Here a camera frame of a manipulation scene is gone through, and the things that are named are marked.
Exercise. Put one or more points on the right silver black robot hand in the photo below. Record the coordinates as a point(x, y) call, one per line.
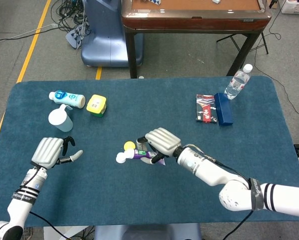
point(163, 142)

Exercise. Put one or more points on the blue machine base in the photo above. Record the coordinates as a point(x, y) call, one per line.
point(104, 42)

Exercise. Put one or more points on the white storage box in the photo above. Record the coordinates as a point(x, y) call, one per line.
point(295, 7)

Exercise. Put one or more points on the purple white tube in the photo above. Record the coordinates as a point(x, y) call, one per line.
point(137, 154)

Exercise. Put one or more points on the white mahjong tile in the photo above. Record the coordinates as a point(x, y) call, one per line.
point(216, 1)

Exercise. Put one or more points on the light blue plastic cup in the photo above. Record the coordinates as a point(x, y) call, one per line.
point(62, 121)

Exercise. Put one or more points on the blue table cloth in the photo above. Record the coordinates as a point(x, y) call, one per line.
point(114, 195)

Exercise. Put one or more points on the yellow ball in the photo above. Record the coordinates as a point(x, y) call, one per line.
point(129, 145)

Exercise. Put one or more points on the clear water bottle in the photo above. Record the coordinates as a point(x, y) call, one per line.
point(237, 83)

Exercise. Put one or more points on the grey power strip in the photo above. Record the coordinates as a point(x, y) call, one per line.
point(73, 37)

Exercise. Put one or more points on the white board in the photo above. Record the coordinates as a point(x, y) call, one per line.
point(72, 233)

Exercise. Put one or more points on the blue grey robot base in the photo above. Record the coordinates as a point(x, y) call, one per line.
point(149, 232)

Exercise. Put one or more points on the white bottle blue label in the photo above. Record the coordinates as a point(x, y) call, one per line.
point(69, 98)

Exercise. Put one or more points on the yellow lid green box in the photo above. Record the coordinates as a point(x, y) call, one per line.
point(96, 104)

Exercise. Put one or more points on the black red printed packet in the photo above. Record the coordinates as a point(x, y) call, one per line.
point(205, 108)

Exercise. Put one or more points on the brown mahjong table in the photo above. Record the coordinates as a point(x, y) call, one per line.
point(189, 23)

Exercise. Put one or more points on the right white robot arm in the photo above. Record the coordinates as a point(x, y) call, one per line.
point(214, 172)

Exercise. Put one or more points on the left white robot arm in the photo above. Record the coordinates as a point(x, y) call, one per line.
point(19, 207)

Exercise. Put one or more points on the dark blue box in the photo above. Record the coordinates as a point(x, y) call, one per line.
point(224, 110)

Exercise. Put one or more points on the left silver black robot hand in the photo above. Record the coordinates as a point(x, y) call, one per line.
point(47, 152)

